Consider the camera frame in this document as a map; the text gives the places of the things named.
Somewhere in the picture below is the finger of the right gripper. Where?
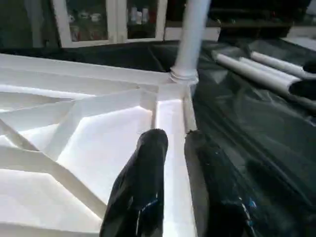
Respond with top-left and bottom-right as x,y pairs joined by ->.
302,59 -> 316,76
288,79 -> 316,102

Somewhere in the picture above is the white glass-door cabinet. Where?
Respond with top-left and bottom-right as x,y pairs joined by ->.
51,0 -> 169,48

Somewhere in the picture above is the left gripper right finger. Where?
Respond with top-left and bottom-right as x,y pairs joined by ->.
184,129 -> 258,237

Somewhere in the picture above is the white plastic table top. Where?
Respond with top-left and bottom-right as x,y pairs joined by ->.
0,53 -> 199,237

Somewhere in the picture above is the white drawer unit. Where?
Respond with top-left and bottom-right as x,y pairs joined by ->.
163,25 -> 221,43

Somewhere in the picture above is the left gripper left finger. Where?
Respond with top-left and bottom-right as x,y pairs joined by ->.
99,128 -> 169,237

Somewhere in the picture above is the black mat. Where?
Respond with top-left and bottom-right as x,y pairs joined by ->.
0,37 -> 316,237

